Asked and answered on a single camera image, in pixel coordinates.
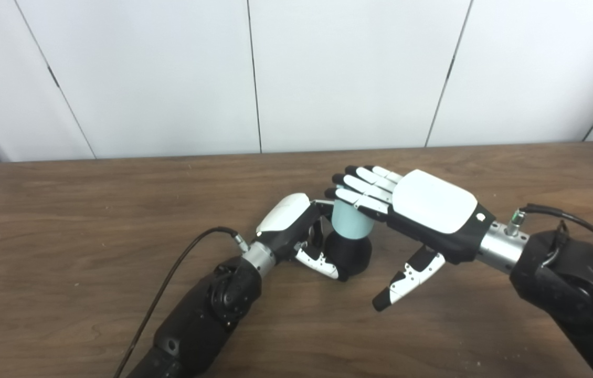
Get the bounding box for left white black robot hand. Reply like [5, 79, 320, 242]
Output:
[255, 193, 350, 283]

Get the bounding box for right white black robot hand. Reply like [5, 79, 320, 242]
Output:
[324, 165, 497, 313]

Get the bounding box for light blue cylinder cup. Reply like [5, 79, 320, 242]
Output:
[331, 199, 376, 240]

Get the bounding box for black nozzle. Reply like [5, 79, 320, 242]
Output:
[324, 231, 373, 280]

